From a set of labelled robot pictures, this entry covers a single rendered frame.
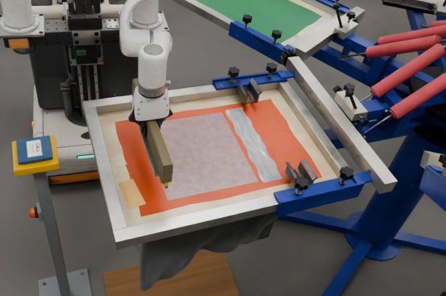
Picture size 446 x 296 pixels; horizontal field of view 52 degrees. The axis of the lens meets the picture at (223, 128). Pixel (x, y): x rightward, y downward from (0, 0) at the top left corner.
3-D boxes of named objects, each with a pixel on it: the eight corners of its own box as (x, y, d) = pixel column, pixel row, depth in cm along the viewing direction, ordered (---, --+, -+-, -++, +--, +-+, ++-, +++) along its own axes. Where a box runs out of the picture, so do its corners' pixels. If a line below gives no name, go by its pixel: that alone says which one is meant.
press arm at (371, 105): (342, 125, 167) (346, 115, 164) (333, 115, 171) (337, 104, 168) (380, 119, 173) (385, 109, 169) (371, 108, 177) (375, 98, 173)
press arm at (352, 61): (218, 6, 244) (220, -3, 240) (225, 3, 248) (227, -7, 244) (440, 125, 195) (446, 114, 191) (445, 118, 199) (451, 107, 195)
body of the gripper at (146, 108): (166, 75, 131) (164, 105, 139) (130, 79, 128) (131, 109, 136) (173, 92, 126) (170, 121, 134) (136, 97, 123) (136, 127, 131)
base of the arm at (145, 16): (125, 8, 179) (125, -30, 168) (157, 7, 182) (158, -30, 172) (130, 30, 168) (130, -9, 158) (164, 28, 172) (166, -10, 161)
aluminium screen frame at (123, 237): (115, 249, 123) (115, 242, 121) (83, 109, 161) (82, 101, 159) (358, 192, 150) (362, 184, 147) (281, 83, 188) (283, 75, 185)
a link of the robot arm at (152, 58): (137, 24, 126) (172, 25, 128) (137, 56, 133) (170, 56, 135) (138, 56, 115) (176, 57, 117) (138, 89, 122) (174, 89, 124)
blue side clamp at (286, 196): (276, 217, 140) (281, 202, 135) (269, 204, 143) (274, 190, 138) (358, 197, 150) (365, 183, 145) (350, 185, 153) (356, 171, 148)
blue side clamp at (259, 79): (215, 101, 176) (217, 86, 171) (210, 92, 179) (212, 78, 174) (284, 91, 186) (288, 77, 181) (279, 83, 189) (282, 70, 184)
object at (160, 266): (147, 292, 160) (148, 221, 131) (144, 282, 163) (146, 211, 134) (265, 259, 176) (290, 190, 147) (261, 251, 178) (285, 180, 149)
